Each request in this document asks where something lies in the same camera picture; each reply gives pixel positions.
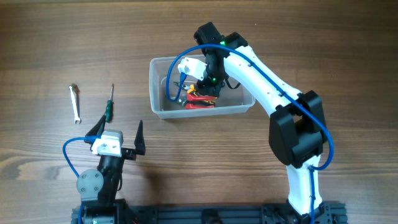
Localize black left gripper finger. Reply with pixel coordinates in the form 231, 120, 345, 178
84, 115, 106, 144
134, 120, 146, 156

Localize green handled screwdriver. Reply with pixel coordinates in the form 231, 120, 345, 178
104, 84, 114, 123

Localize orange black needle-nose pliers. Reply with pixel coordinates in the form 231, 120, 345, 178
174, 82, 197, 93

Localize small silver wrench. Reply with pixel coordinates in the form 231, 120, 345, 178
68, 83, 81, 124

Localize red handled cutters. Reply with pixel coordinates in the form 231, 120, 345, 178
170, 93, 215, 110

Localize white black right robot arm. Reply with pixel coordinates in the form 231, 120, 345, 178
193, 22, 334, 223

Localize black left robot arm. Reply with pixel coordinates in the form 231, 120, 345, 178
71, 116, 146, 224

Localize clear plastic container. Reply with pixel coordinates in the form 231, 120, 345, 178
149, 57, 256, 119

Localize blue left camera cable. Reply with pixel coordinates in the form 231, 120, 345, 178
62, 135, 101, 224

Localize blue camera cable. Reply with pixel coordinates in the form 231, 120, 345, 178
62, 135, 101, 224
165, 43, 335, 224

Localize blue right camera cable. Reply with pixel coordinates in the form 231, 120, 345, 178
165, 43, 335, 224

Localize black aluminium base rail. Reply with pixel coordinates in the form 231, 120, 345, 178
70, 202, 348, 224

